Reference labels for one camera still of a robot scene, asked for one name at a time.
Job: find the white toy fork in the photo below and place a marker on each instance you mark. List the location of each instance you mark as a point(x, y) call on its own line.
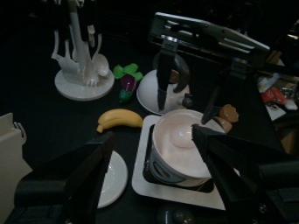
point(65, 62)

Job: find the purple toy eggplant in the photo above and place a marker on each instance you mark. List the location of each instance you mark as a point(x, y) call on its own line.
point(127, 86)

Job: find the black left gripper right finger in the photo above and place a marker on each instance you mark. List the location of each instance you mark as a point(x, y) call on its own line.
point(249, 175)

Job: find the grey and white toy pot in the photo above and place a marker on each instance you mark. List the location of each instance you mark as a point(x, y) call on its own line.
point(159, 170)

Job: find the yellow toy banana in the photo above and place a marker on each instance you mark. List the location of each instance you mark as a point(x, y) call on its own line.
point(119, 118)

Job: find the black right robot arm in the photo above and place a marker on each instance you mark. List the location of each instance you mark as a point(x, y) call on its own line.
point(281, 68)

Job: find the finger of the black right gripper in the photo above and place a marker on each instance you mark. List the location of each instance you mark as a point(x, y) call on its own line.
point(226, 87)
point(166, 75)

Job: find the white toy stove plate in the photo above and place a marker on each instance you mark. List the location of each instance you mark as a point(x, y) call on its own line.
point(171, 197)

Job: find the white utensil holder stand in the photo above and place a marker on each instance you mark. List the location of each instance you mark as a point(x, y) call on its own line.
point(83, 89)

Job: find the white background object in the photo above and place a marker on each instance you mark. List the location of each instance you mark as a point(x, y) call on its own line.
point(269, 81)

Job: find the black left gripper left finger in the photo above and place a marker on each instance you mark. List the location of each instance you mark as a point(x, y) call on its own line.
point(66, 180)

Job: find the white round plate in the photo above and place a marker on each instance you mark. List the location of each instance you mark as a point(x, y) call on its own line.
point(113, 180)

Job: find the red background object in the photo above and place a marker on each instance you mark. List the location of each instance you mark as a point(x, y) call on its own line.
point(274, 95)

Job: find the green toy leafy vegetable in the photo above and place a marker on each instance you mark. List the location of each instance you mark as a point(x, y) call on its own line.
point(129, 70)

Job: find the brown toy mushroom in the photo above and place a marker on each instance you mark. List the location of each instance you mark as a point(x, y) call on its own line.
point(229, 113)

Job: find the dark round toy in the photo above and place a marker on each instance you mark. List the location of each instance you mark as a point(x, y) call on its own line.
point(175, 215)

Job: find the white toy spoon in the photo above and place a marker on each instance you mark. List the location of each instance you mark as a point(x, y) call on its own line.
point(101, 65)

